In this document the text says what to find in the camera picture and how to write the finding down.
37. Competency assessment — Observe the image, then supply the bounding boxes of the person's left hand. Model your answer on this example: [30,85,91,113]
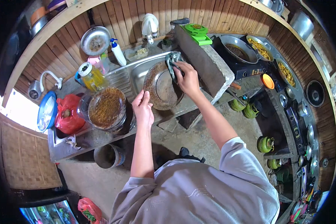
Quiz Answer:
[132,90,155,127]

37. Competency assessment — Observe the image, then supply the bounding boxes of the person's right hand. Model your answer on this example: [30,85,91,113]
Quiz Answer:
[174,61,201,97]

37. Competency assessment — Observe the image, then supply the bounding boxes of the person's right fingers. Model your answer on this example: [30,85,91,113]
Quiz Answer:
[174,61,191,84]

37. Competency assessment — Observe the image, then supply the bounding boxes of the person's left fingers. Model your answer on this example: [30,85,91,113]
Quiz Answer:
[132,90,145,106]

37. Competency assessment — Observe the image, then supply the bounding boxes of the green scrubbing cloth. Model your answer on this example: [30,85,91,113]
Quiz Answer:
[165,51,185,84]

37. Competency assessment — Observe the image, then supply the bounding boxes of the round rusty metal pan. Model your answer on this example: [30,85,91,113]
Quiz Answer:
[143,61,185,111]

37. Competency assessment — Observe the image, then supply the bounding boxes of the stainless steel sink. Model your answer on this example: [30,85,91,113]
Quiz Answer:
[105,52,191,113]

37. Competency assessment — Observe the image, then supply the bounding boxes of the small pot with scrubber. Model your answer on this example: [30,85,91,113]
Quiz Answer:
[161,38,174,51]

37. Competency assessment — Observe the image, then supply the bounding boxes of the stack of rusty round pans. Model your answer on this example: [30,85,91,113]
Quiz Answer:
[88,87,136,135]

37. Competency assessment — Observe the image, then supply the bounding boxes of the clear plastic container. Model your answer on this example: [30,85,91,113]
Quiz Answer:
[125,46,149,62]

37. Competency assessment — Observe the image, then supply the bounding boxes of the white pump bottle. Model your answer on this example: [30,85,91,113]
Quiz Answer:
[110,38,127,67]

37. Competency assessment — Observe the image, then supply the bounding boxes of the yellow oil jar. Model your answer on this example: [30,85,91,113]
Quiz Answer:
[78,62,110,93]

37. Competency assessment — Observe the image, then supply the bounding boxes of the pink plastic jug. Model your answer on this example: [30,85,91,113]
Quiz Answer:
[87,55,110,75]

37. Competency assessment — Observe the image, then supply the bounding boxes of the large metal wok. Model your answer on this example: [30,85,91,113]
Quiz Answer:
[220,35,260,64]

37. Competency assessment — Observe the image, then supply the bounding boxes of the grey bucket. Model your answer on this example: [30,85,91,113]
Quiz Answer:
[94,144,126,169]

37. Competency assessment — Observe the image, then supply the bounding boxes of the person's legs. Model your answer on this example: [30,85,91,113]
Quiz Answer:
[179,147,206,163]

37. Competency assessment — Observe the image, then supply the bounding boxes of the green gas cylinder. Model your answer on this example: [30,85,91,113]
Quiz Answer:
[242,102,262,119]
[267,158,282,170]
[256,136,276,153]
[229,95,250,112]

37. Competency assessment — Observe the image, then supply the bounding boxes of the hanging metal frying pan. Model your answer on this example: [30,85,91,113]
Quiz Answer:
[80,10,111,57]

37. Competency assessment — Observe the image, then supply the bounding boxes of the red plastic bag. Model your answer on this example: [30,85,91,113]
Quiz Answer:
[55,94,86,135]

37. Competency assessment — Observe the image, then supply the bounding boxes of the pan of yellow food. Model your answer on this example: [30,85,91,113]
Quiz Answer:
[276,58,297,88]
[245,35,274,62]

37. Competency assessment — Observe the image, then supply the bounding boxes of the white plastic hook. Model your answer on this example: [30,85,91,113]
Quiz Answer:
[66,135,82,150]

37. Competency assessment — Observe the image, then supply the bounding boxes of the orange round lid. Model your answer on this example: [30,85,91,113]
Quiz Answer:
[261,73,275,90]

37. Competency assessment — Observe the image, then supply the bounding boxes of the blue rimmed round lid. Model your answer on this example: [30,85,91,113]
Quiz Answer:
[37,91,57,133]

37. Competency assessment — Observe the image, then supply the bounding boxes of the white curved faucet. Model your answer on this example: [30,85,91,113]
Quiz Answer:
[39,71,63,93]

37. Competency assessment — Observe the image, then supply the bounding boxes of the person's body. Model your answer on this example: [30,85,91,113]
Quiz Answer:
[109,137,280,224]

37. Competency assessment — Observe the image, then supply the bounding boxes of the red bag of greens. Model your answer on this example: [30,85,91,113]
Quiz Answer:
[77,197,103,224]

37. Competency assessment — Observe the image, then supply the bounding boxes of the large metal pot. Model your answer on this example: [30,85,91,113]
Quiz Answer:
[290,10,315,41]

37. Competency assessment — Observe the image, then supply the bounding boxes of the woven bamboo panel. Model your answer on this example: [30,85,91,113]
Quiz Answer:
[1,123,63,190]

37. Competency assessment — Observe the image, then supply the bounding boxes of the shelf with pots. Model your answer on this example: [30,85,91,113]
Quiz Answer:
[25,0,68,37]

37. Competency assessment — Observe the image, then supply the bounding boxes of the long black gas stove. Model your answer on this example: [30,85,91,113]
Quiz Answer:
[284,106,307,156]

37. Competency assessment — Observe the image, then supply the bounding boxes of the black round hanging pan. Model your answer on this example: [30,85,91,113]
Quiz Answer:
[306,80,325,108]

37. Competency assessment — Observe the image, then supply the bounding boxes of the row of metal lids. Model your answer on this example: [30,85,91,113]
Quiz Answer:
[278,87,320,175]

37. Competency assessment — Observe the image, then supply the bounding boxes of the glass display case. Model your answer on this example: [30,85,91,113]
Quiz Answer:
[19,200,79,224]

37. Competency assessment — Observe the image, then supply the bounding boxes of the concrete partition wall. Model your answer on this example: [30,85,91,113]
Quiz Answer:
[174,25,235,105]

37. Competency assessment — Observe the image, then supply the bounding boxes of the black handle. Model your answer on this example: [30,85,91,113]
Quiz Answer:
[170,17,190,26]

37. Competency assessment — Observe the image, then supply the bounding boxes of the white wall tap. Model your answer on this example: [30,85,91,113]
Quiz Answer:
[141,13,159,45]

